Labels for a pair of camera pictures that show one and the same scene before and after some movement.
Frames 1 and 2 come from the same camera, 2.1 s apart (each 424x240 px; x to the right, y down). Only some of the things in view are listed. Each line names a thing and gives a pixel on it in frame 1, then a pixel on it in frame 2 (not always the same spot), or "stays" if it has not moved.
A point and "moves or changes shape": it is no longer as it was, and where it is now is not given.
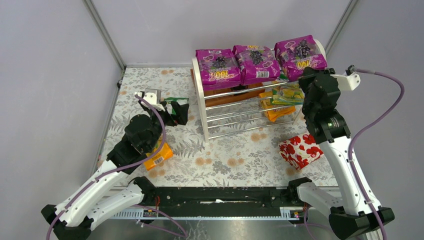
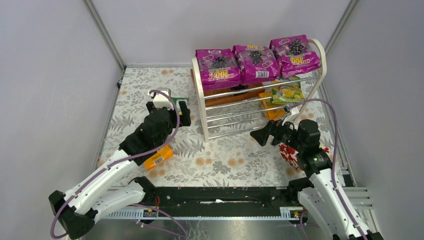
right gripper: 309,79 -> 274,133
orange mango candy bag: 166,153 stays
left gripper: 171,114 stays
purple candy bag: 218,66 stays
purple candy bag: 256,64 stays
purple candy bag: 294,55 moves or changes shape
